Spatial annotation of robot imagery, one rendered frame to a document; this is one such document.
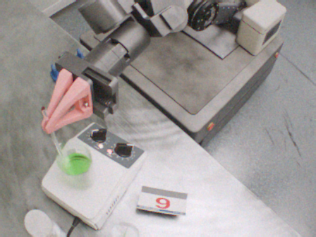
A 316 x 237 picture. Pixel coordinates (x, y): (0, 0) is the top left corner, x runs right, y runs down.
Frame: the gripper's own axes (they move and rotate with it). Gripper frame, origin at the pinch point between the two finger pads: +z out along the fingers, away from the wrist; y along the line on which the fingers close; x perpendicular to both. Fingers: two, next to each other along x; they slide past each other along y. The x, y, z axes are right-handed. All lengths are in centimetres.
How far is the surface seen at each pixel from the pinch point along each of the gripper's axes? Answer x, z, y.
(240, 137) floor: 101, -80, 21
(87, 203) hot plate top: 17.6, 2.3, 5.6
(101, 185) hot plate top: 17.6, -2.1, 5.5
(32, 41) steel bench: 26, -24, -41
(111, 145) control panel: 21.4, -11.0, 1.1
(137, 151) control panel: 22.6, -13.4, 5.3
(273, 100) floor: 101, -113, 30
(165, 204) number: 23.9, -7.5, 15.6
